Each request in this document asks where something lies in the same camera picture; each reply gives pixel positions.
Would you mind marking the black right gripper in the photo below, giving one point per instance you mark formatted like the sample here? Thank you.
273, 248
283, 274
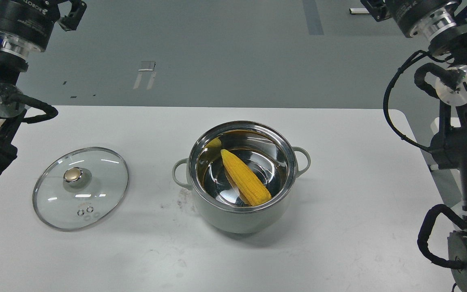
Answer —
406, 13

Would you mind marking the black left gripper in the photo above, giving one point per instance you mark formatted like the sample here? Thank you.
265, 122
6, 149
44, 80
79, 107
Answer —
33, 20

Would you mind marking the glass pot lid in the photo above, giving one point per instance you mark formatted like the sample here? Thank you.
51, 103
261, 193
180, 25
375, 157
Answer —
80, 188

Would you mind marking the yellow corn cob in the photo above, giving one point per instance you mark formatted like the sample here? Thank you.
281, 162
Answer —
253, 191

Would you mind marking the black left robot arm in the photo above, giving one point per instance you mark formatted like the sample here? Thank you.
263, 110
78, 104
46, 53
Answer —
16, 107

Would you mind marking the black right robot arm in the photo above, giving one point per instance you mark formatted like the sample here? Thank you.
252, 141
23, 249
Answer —
442, 238

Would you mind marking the grey pot with steel rim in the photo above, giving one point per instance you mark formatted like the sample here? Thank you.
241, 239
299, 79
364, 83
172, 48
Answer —
267, 153

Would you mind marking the white table base foot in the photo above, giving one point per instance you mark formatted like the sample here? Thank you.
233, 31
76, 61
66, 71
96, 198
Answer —
359, 11

